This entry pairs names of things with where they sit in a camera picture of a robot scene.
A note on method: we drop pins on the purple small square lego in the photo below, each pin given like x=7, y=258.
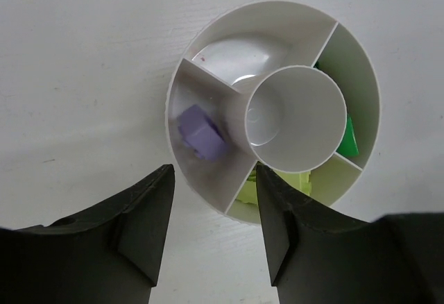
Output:
x=199, y=133

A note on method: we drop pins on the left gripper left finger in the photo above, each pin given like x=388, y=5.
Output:
x=110, y=252

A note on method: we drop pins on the white round divided container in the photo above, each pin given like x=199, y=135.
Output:
x=278, y=78

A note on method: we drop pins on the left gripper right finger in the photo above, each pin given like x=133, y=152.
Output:
x=318, y=255

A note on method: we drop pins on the dark green lego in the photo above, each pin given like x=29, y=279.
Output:
x=348, y=146

